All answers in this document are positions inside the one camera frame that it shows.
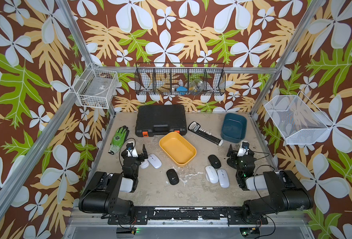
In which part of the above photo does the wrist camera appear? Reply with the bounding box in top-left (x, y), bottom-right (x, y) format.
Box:
top-left (126, 141), bottom-right (138, 158)
top-left (237, 140), bottom-right (250, 157)

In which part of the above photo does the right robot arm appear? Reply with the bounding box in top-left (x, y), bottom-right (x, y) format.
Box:
top-left (227, 142), bottom-right (314, 224)

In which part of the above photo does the white mouse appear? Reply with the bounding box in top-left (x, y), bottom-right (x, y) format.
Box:
top-left (148, 154), bottom-right (162, 169)
top-left (205, 166), bottom-right (219, 184)
top-left (140, 159), bottom-right (150, 169)
top-left (217, 169), bottom-right (230, 188)

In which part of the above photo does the black mouse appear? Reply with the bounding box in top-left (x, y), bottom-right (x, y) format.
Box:
top-left (227, 157), bottom-right (237, 169)
top-left (166, 169), bottom-right (180, 185)
top-left (208, 154), bottom-right (221, 169)

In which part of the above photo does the green work glove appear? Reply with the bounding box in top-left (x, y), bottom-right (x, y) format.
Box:
top-left (108, 125), bottom-right (129, 155)

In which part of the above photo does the blue object in basket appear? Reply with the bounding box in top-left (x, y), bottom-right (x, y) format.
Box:
top-left (176, 86), bottom-right (188, 96)

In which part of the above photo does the teal plastic tray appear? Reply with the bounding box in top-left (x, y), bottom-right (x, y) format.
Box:
top-left (221, 113), bottom-right (247, 143)

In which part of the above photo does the black bit holder strip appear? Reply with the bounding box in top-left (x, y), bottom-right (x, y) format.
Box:
top-left (188, 121), bottom-right (223, 146)

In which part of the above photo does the white wire basket left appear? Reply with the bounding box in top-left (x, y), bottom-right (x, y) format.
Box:
top-left (75, 68), bottom-right (119, 109)

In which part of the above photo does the yellow plastic tray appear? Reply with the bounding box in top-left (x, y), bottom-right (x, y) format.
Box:
top-left (159, 132), bottom-right (197, 167)

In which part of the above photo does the black tool case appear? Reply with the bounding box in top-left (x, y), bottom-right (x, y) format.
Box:
top-left (135, 105), bottom-right (188, 137)

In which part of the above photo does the black wire basket back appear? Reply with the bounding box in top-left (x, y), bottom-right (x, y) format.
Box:
top-left (133, 62), bottom-right (226, 96)

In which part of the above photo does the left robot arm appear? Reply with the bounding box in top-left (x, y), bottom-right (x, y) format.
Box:
top-left (78, 143), bottom-right (148, 219)

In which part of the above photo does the white wire basket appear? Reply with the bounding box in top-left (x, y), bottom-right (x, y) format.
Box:
top-left (264, 91), bottom-right (333, 145)
top-left (75, 68), bottom-right (119, 109)

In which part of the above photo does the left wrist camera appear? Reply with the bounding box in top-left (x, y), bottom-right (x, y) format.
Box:
top-left (126, 141), bottom-right (138, 158)

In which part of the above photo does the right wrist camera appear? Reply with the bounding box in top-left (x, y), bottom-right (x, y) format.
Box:
top-left (237, 140), bottom-right (250, 157)

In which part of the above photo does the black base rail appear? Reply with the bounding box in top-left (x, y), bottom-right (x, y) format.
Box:
top-left (108, 206), bottom-right (268, 226)

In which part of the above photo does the white wire basket right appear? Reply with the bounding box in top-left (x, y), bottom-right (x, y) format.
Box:
top-left (264, 91), bottom-right (333, 145)

